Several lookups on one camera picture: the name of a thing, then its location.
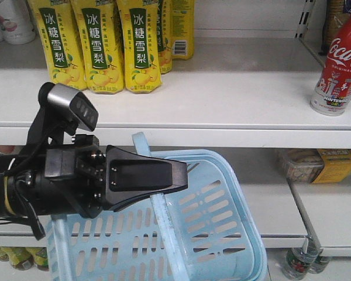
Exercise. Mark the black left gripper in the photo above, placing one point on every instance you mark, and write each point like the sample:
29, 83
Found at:
69, 178

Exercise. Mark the light blue plastic basket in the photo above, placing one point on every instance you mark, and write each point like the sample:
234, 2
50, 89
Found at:
205, 232

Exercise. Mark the red aluminium coke bottle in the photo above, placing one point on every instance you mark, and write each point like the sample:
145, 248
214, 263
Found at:
333, 90

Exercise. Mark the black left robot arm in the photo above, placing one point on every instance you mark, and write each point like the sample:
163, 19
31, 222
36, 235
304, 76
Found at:
10, 205

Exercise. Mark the yellow pear drink bottle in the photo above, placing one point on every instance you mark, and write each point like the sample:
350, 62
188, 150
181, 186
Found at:
99, 27
61, 43
141, 59
163, 30
182, 37

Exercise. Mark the yellow label snack box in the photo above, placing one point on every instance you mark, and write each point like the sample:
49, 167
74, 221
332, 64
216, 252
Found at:
315, 165

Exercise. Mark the clear bottle red label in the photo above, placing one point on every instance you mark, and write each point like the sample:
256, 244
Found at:
297, 263

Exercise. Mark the white peach drink bottle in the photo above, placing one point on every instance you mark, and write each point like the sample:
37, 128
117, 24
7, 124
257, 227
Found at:
15, 22

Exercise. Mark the brown cracker package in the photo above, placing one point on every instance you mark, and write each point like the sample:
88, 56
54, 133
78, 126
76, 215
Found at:
336, 15

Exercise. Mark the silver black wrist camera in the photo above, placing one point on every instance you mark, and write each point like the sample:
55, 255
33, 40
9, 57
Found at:
70, 103

